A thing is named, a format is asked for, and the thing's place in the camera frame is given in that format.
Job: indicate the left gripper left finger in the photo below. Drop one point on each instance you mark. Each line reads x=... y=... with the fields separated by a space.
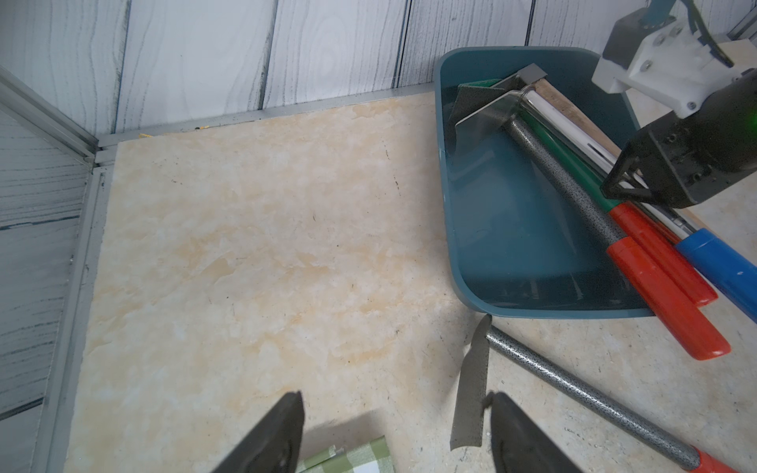
x=274 y=444

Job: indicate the teal plastic storage box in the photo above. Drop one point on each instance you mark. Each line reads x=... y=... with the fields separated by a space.
x=517 y=247

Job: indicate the green hoe red grip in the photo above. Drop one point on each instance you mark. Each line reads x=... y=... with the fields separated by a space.
x=651 y=227

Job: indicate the grey hoe red grip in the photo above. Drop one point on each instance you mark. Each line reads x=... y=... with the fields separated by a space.
x=472 y=401
x=691 y=329

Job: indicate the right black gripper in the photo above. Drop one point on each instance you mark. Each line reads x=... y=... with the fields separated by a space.
x=686 y=161

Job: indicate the chrome hoe blue grip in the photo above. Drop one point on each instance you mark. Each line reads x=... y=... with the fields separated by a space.
x=728 y=272

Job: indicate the left aluminium frame post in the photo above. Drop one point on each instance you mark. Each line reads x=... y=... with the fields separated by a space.
x=42 y=118

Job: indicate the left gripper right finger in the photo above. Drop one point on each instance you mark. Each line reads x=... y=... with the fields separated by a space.
x=518 y=444

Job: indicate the green white checkered cloth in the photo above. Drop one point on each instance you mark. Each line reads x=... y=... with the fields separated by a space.
x=372 y=457

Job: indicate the wooden handle hoe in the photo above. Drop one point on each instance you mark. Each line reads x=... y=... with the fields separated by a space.
x=534 y=77

